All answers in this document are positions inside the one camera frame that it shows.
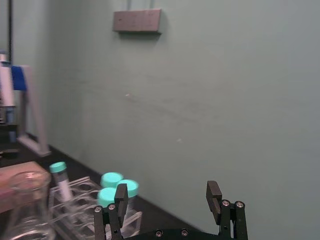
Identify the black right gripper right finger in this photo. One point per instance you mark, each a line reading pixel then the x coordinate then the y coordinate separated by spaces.
pixel 228 220

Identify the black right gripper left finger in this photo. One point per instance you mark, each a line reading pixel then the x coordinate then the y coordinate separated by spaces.
pixel 111 220

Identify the wide tube with teal cap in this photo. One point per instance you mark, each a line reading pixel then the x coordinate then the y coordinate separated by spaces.
pixel 131 188
pixel 107 196
pixel 111 179

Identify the clear acrylic tube rack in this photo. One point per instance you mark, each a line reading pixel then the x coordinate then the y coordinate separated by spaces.
pixel 82 212

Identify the slim tube with teal cap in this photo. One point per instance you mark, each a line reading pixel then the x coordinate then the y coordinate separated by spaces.
pixel 62 186

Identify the clear glass beaker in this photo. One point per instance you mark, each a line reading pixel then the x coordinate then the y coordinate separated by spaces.
pixel 27 212

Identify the pink cardboard box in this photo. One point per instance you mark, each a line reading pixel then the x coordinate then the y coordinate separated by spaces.
pixel 15 172

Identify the white pipette stand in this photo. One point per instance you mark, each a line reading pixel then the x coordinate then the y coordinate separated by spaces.
pixel 35 112

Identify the white and blue pipette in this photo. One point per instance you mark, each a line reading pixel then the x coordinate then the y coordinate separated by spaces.
pixel 6 85

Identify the black vertical pole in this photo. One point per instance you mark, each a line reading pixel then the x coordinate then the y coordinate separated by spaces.
pixel 10 30

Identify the grey wall-mounted box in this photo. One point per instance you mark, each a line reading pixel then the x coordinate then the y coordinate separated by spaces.
pixel 136 20

